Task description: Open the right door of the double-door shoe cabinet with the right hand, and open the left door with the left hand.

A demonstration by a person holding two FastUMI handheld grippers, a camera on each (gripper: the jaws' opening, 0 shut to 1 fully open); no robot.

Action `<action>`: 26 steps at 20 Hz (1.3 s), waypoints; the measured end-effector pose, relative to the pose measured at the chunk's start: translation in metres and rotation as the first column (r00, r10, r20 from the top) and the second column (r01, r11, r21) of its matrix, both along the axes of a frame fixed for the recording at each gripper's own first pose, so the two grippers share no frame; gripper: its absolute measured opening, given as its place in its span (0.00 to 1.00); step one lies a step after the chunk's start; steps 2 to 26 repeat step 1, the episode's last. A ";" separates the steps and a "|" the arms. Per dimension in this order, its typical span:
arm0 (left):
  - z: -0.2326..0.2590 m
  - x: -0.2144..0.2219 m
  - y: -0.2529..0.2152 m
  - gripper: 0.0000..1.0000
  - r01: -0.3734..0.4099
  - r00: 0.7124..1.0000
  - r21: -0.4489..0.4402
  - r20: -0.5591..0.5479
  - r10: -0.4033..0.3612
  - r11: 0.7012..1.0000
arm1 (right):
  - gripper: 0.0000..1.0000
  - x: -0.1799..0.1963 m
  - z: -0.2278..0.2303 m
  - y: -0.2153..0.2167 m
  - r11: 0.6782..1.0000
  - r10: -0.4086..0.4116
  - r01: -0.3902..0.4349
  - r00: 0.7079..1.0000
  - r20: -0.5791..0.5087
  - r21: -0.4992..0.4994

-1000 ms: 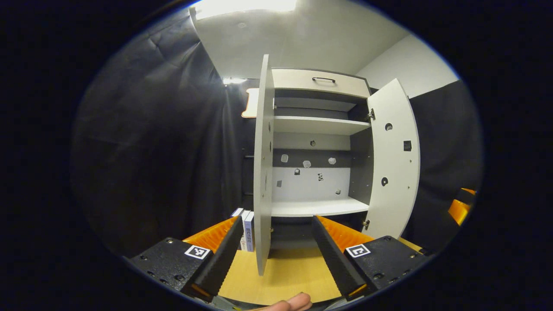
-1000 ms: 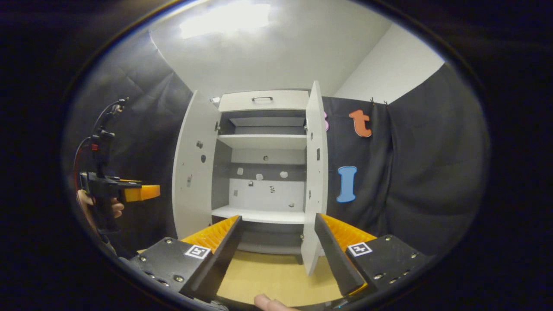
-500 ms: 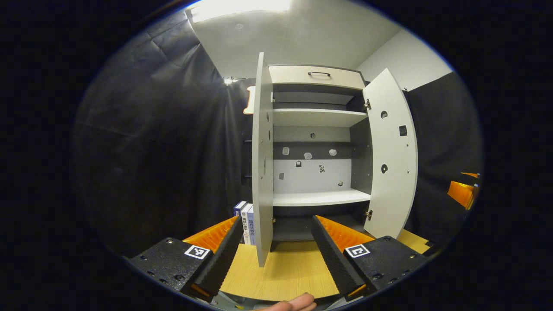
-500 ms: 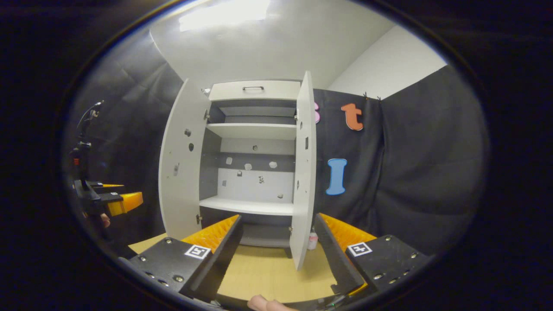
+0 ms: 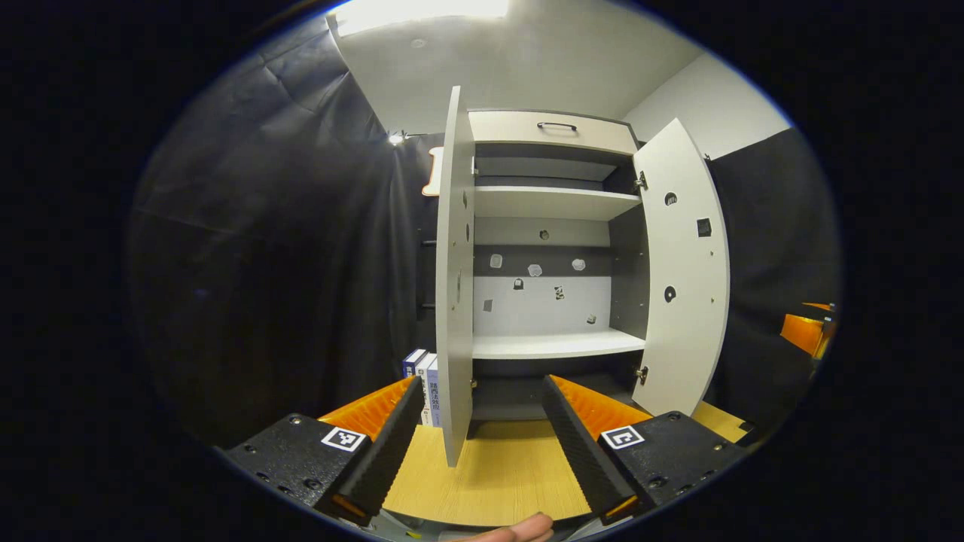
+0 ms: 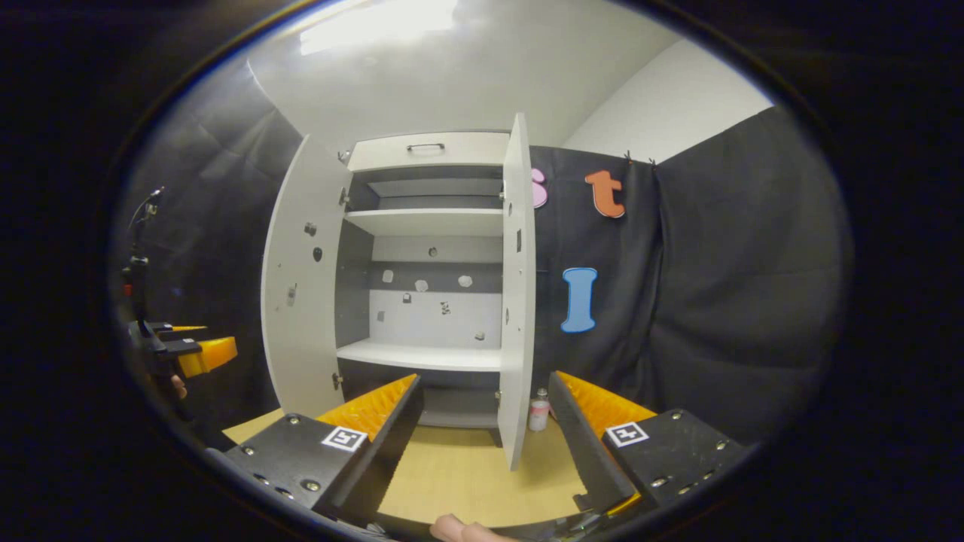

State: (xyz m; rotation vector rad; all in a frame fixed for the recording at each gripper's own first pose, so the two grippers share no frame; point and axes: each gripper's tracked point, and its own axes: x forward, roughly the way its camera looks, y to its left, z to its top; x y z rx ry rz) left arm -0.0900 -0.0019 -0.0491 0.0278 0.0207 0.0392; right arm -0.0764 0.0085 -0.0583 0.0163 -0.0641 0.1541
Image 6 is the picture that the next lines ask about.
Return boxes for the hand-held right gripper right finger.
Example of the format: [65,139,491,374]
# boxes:
[548,371,746,520]

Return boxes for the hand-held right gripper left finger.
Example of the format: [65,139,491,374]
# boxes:
[205,374,424,528]

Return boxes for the camera sticker white cabinet door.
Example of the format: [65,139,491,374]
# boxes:
[261,134,355,420]

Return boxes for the cherry sticker white cabinet door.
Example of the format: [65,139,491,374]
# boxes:
[497,113,537,471]

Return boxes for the white double-door shoe cabinet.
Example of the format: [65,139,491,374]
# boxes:
[334,162,505,431]

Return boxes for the white cabinet shelf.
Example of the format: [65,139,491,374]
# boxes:
[336,338,503,373]
[344,208,504,237]

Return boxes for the white cabinet drawer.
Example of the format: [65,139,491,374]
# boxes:
[346,131,511,172]

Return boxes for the black backdrop cloth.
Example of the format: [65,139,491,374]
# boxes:
[113,60,856,445]

